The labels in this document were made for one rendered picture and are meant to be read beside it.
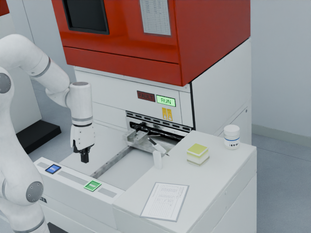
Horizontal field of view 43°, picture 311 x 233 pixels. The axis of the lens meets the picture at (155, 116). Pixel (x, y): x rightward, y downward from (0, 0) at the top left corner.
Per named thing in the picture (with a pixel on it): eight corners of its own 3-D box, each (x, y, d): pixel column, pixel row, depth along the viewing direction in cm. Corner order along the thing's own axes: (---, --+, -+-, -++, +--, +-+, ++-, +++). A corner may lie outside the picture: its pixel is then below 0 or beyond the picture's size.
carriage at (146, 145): (131, 136, 225) (130, 132, 223) (186, 153, 204) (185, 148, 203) (122, 144, 220) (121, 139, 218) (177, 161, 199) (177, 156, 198)
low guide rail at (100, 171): (140, 139, 227) (139, 135, 225) (143, 140, 226) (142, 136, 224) (77, 190, 193) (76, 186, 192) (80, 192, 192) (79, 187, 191)
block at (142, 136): (143, 136, 219) (142, 131, 217) (148, 137, 217) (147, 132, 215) (133, 143, 213) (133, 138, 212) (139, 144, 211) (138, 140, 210)
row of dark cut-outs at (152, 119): (126, 114, 228) (126, 110, 227) (191, 131, 204) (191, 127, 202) (126, 114, 228) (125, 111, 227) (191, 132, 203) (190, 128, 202)
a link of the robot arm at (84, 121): (83, 110, 164) (83, 117, 165) (66, 116, 157) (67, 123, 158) (97, 114, 159) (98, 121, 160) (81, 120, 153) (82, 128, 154)
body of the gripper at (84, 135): (85, 115, 165) (86, 140, 169) (66, 122, 157) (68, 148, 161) (98, 119, 161) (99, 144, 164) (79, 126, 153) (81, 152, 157)
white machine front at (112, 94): (88, 118, 256) (75, 60, 237) (197, 150, 211) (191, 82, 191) (85, 120, 254) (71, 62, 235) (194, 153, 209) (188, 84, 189)
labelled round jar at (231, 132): (228, 140, 190) (228, 123, 185) (242, 143, 186) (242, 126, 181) (221, 147, 185) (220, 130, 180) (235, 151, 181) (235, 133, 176)
